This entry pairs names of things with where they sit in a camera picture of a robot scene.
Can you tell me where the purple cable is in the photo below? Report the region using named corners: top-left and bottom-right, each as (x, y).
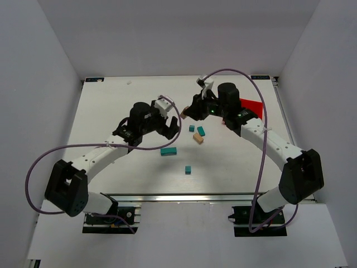
top-left (25, 96), bottom-right (184, 234)
top-left (202, 68), bottom-right (301, 234)

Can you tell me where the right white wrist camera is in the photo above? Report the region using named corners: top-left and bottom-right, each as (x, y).
top-left (196, 75), bottom-right (214, 99)

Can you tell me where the right blue corner label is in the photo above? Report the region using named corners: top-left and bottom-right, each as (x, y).
top-left (250, 75), bottom-right (271, 80)

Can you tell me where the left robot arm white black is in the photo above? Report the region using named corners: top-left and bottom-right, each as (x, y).
top-left (45, 96), bottom-right (181, 217)

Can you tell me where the left blue corner label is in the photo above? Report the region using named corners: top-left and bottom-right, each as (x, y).
top-left (85, 77), bottom-right (104, 83)

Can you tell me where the teal arch wood block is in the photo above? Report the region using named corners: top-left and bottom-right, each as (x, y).
top-left (160, 147), bottom-right (177, 156)

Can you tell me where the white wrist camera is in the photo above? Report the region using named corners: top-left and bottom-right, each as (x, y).
top-left (196, 75), bottom-right (214, 99)
top-left (154, 95), bottom-right (174, 119)

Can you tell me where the aluminium table front rail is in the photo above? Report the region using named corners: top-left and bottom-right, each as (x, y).
top-left (107, 194), bottom-right (253, 203)

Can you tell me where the tan rectangular wood block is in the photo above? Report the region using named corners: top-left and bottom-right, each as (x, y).
top-left (180, 106), bottom-right (189, 119)

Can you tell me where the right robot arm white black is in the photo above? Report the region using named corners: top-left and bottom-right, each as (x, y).
top-left (184, 80), bottom-right (324, 213)

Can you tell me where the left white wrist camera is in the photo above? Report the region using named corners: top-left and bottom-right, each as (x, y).
top-left (154, 95), bottom-right (174, 119)

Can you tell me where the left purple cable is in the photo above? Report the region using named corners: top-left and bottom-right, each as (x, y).
top-left (25, 96), bottom-right (184, 234)

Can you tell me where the blue corner label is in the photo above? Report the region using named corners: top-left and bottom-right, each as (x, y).
top-left (250, 75), bottom-right (271, 80)
top-left (85, 77), bottom-right (104, 83)

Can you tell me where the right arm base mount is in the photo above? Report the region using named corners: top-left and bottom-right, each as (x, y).
top-left (227, 205), bottom-right (288, 238)

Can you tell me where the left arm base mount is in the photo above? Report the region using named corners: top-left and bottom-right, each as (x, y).
top-left (82, 193), bottom-right (141, 235)

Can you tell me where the teal rectangular wood block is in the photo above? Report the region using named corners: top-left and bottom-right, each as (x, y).
top-left (197, 126), bottom-right (205, 137)

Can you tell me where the teal cube wood block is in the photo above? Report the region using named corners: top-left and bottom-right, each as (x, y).
top-left (185, 166), bottom-right (191, 175)

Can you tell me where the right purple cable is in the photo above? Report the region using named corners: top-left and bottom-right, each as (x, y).
top-left (202, 68), bottom-right (301, 234)

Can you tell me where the red plastic bin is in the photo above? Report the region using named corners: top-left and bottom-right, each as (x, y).
top-left (221, 98), bottom-right (265, 125)

